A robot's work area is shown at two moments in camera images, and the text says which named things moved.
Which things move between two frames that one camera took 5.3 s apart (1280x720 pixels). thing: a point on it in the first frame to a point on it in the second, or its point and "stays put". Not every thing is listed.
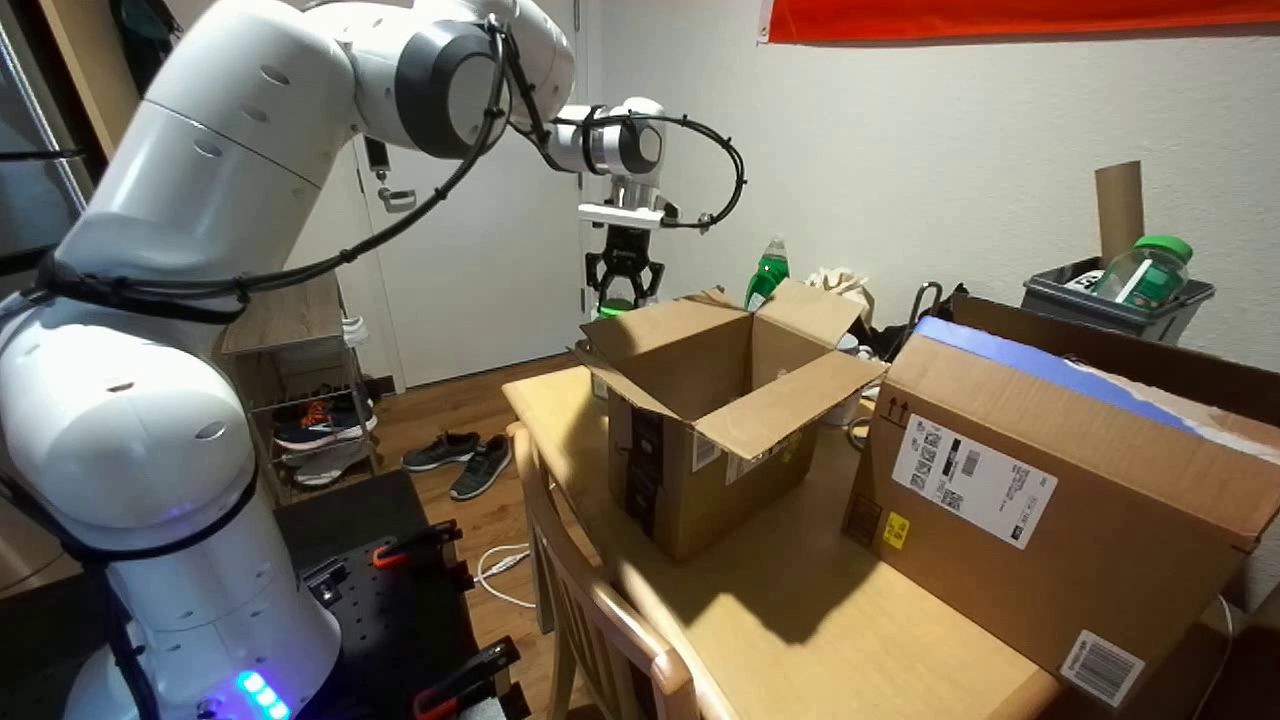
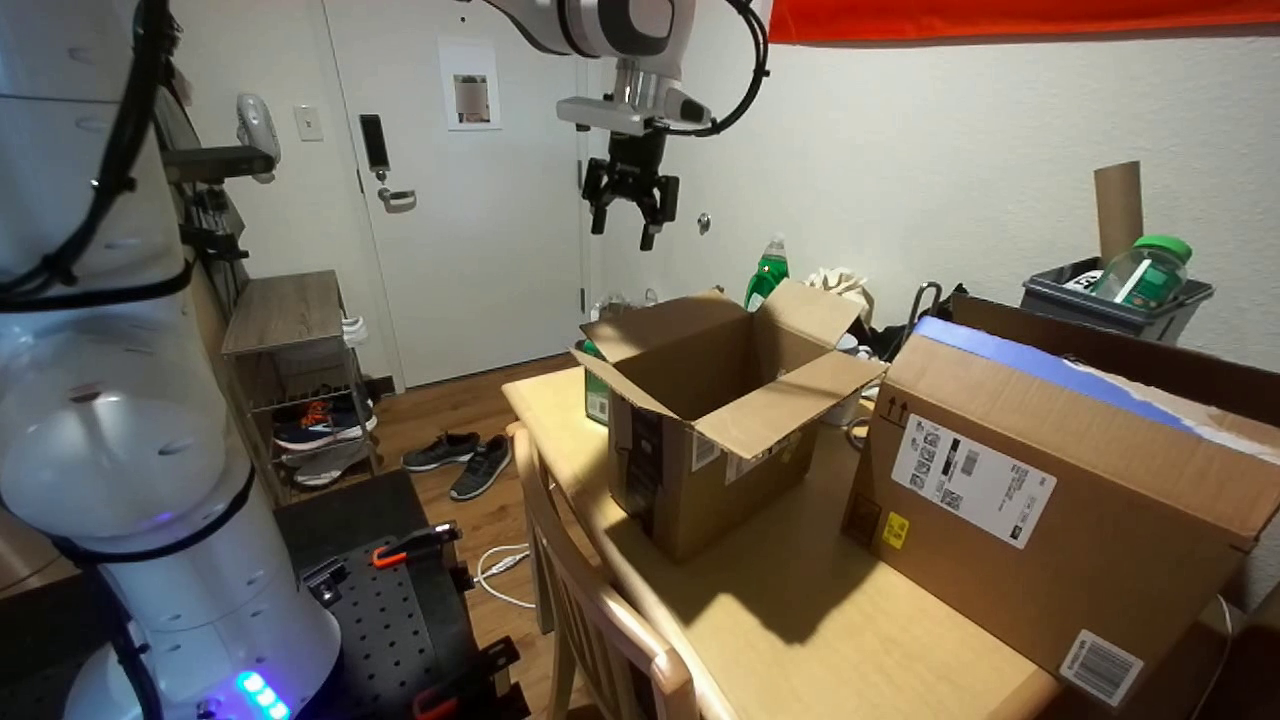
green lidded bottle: x=613 y=309 to x=597 y=389
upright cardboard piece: x=1119 y=204 stays put
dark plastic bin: x=1076 y=295 stays put
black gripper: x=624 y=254 to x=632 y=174
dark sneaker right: x=485 y=464 stays put
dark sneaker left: x=448 y=448 stays put
